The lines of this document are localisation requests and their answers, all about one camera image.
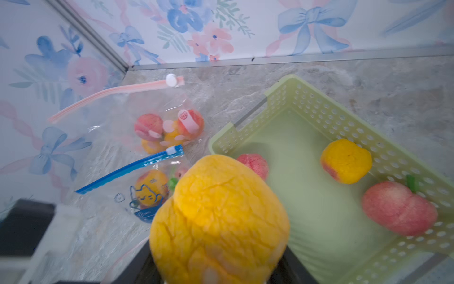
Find blue zipper clear bag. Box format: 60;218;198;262
76;146;190;224

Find yellow peach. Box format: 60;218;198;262
149;155;290;284
133;170;169;208
161;130;187;148
141;140;166;155
320;139;372;185

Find pink peach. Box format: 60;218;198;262
174;166;189;180
134;114;163;142
237;154;269;181
362;181;438;236

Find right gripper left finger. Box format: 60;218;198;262
113;241;163;284

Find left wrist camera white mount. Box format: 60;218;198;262
1;199;82;284

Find pink zipper clear bag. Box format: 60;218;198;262
49;74;206;155

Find yellow peach top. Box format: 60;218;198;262
149;155;290;284

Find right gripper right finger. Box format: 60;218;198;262
267;246;318;284

